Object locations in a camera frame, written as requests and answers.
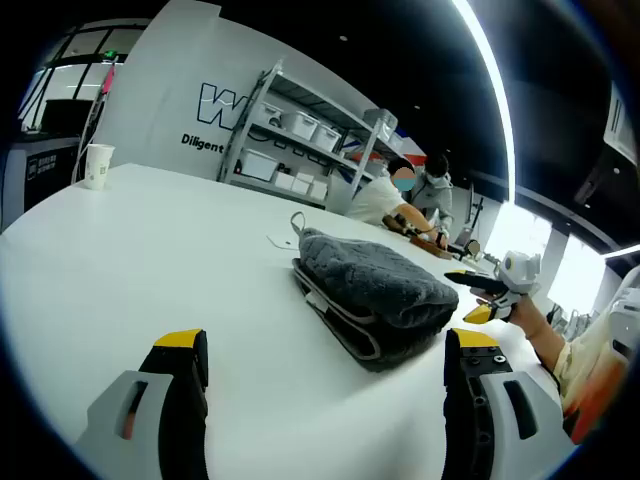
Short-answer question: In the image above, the person's orange patterned shirt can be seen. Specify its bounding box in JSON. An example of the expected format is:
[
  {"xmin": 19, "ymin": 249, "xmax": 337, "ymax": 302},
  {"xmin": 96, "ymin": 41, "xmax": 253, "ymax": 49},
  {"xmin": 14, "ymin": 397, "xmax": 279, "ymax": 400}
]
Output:
[{"xmin": 552, "ymin": 294, "xmax": 640, "ymax": 446}]

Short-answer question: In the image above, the black monitor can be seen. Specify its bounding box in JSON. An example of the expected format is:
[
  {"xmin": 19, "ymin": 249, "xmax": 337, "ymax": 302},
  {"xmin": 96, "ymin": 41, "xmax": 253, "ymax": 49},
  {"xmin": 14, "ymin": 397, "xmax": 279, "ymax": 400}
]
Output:
[{"xmin": 43, "ymin": 98, "xmax": 96, "ymax": 134}]

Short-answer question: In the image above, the white paper cup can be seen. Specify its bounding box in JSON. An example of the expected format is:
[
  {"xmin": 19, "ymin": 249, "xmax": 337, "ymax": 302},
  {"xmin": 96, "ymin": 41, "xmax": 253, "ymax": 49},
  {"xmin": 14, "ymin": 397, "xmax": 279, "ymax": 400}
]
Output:
[{"xmin": 82, "ymin": 143, "xmax": 116, "ymax": 190}]

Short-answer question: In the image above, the wooden tray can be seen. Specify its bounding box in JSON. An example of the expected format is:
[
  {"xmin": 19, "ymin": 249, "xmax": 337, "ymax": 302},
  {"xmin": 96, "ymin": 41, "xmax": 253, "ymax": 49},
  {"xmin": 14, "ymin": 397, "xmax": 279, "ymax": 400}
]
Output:
[{"xmin": 409, "ymin": 234, "xmax": 451, "ymax": 260}]

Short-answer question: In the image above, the metal shelf rack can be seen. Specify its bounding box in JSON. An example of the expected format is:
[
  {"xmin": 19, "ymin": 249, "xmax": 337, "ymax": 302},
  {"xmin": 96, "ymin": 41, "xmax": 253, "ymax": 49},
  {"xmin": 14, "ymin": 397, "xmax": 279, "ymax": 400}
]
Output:
[{"xmin": 217, "ymin": 58, "xmax": 401, "ymax": 207}]

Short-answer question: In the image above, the clear storage bin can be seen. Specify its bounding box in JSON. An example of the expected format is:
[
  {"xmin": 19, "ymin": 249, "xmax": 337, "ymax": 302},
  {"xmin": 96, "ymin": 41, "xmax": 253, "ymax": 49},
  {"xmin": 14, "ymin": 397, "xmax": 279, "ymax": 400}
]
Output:
[{"xmin": 363, "ymin": 107, "xmax": 399, "ymax": 144}]

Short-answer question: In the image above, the dark cabinet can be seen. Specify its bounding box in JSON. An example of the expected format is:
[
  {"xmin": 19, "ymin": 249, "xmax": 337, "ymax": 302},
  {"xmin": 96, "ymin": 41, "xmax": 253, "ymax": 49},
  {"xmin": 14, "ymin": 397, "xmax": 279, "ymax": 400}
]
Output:
[{"xmin": 0, "ymin": 132, "xmax": 84, "ymax": 231}]

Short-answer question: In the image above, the ceiling light strip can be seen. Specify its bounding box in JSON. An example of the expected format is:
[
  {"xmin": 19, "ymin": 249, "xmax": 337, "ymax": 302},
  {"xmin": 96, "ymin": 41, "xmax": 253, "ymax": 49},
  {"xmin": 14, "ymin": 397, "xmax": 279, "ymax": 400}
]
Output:
[{"xmin": 452, "ymin": 0, "xmax": 516, "ymax": 204}]

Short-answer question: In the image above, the group of white storage boxes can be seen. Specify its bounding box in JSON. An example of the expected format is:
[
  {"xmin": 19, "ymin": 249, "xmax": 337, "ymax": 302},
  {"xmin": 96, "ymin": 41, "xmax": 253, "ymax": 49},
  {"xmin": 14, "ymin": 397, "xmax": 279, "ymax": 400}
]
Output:
[{"xmin": 239, "ymin": 102, "xmax": 344, "ymax": 200}]

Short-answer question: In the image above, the grey plush towel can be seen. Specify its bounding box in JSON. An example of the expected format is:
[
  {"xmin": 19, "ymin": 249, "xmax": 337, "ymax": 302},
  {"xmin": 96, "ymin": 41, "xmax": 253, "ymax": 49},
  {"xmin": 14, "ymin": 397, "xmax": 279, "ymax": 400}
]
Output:
[{"xmin": 291, "ymin": 211, "xmax": 460, "ymax": 374}]

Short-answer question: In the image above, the white worn device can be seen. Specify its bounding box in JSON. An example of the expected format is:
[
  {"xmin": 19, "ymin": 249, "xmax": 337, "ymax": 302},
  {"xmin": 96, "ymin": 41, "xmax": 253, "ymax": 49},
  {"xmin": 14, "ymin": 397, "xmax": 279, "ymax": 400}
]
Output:
[{"xmin": 607, "ymin": 264, "xmax": 640, "ymax": 361}]

